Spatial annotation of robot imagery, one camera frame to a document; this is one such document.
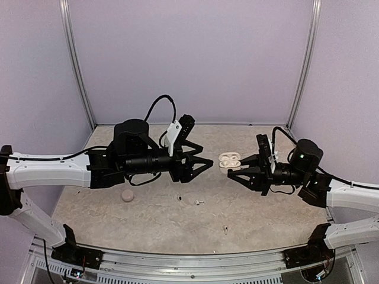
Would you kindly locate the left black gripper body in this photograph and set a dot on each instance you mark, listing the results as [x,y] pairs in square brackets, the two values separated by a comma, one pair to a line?
[176,171]

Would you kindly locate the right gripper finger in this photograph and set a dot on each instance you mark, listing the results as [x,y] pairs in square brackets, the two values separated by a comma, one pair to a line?
[248,177]
[250,162]

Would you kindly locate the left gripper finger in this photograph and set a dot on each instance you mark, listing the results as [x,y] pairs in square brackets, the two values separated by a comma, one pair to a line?
[194,166]
[195,148]

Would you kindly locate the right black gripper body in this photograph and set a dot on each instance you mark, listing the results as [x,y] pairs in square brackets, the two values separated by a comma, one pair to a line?
[267,179]

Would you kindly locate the white earbud charging case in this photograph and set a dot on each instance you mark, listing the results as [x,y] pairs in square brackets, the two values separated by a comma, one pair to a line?
[229,161]

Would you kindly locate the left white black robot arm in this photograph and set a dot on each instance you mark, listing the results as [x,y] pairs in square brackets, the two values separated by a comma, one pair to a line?
[131,152]

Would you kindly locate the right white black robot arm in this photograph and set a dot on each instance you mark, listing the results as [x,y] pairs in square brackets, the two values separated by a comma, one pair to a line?
[323,190]

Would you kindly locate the pink round case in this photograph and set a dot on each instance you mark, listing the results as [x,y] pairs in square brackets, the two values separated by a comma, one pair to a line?
[127,195]

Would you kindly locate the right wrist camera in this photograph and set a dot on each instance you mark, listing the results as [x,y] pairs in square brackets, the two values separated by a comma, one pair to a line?
[266,157]

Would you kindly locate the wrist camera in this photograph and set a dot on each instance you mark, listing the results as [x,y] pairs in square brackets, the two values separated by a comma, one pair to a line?
[177,132]
[266,157]

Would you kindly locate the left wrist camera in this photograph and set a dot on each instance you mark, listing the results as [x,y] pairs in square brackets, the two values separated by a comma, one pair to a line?
[177,132]

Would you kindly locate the front aluminium rail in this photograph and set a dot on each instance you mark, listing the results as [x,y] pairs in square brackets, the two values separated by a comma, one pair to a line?
[120,266]

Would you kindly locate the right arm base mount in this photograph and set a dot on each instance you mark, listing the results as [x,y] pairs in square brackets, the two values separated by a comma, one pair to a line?
[314,251]

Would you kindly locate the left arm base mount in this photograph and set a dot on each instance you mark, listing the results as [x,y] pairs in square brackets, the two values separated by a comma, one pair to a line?
[70,252]

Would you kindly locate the right aluminium post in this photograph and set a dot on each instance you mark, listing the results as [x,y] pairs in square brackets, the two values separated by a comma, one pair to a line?
[305,67]

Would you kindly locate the aluminium post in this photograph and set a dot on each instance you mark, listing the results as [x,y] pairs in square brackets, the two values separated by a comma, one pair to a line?
[74,59]
[305,67]

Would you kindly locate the left aluminium post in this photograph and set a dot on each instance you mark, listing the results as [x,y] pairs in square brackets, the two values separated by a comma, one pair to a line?
[74,59]

